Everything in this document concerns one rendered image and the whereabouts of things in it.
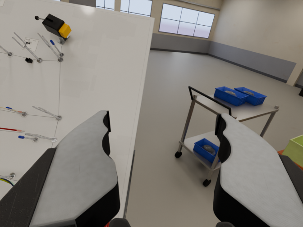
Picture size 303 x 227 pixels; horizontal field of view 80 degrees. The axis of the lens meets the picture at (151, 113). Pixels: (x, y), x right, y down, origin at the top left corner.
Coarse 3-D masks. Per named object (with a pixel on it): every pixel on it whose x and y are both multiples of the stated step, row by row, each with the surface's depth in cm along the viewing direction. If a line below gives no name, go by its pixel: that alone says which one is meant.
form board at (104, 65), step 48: (48, 0) 71; (0, 48) 65; (48, 48) 66; (96, 48) 67; (144, 48) 69; (0, 96) 61; (48, 96) 62; (96, 96) 63; (0, 144) 58; (48, 144) 59; (0, 192) 54
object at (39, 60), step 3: (15, 33) 52; (18, 36) 53; (15, 39) 52; (21, 39) 54; (18, 42) 53; (24, 42) 56; (21, 45) 55; (24, 45) 57; (24, 48) 56; (27, 48) 57; (30, 51) 59; (33, 54) 61; (36, 57) 62; (39, 60) 64
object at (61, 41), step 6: (36, 18) 61; (42, 18) 60; (48, 18) 59; (54, 18) 59; (48, 24) 58; (54, 24) 58; (60, 24) 59; (48, 30) 61; (54, 30) 59; (60, 36) 61; (60, 42) 66
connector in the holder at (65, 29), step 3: (63, 24) 59; (66, 24) 60; (63, 27) 59; (66, 27) 59; (69, 27) 60; (60, 30) 59; (63, 30) 59; (66, 30) 60; (69, 30) 61; (60, 33) 60; (63, 33) 59; (66, 33) 60; (63, 36) 61; (66, 36) 61
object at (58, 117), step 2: (32, 106) 47; (34, 106) 47; (36, 108) 48; (38, 108) 49; (40, 108) 47; (40, 110) 51; (42, 110) 51; (44, 110) 50; (46, 110) 51; (46, 112) 52; (48, 112) 52; (50, 114) 55; (52, 114) 56; (54, 116) 57; (56, 116) 58; (58, 116) 60; (60, 116) 61; (56, 118) 60; (58, 118) 60; (60, 118) 61; (58, 120) 60
